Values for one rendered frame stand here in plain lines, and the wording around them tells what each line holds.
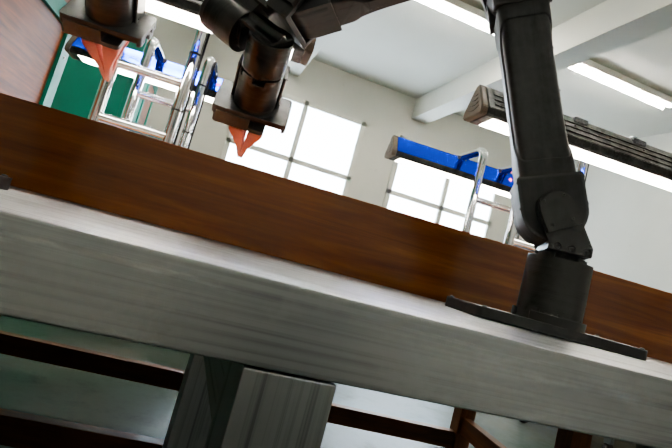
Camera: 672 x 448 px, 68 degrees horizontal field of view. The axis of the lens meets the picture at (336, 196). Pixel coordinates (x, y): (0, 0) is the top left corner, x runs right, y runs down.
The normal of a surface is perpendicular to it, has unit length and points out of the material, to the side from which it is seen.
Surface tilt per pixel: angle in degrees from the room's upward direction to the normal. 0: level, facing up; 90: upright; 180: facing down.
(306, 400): 90
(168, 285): 90
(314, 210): 90
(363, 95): 90
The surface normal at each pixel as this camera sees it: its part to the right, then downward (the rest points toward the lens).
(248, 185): 0.21, -0.07
